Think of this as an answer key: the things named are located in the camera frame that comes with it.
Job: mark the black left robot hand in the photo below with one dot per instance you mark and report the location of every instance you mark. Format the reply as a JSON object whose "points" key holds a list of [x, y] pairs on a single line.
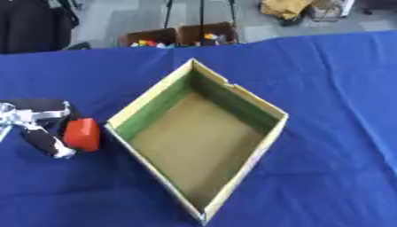
{"points": [[41, 139]]}

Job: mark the yellow bag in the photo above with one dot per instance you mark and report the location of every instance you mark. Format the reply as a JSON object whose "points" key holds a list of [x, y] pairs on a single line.
{"points": [[284, 8]]}

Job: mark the red block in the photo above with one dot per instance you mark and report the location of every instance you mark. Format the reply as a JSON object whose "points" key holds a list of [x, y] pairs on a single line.
{"points": [[82, 134]]}

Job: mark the black tripod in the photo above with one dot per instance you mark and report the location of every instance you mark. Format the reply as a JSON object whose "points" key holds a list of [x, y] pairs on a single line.
{"points": [[201, 13]]}

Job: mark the tan cardboard box green inside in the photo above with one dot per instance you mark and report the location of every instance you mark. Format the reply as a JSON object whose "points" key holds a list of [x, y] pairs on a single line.
{"points": [[199, 142]]}

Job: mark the brown cardboard box with toys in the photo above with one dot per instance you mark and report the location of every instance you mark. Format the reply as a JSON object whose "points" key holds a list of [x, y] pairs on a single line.
{"points": [[209, 35], [150, 38]]}

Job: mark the black chair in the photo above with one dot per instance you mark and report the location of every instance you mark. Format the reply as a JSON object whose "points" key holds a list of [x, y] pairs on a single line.
{"points": [[33, 25]]}

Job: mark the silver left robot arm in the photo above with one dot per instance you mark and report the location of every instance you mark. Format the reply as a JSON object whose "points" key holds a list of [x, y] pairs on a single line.
{"points": [[3, 130]]}

